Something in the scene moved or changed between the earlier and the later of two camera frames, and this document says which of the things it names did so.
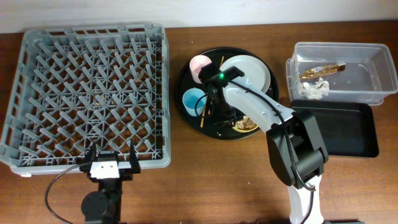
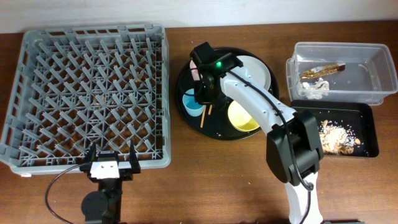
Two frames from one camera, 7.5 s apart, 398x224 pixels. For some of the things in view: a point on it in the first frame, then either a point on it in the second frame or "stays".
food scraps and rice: x=245 y=124 → x=336 y=138
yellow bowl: x=245 y=125 stays
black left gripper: x=127 y=173 stays
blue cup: x=189 y=99 stays
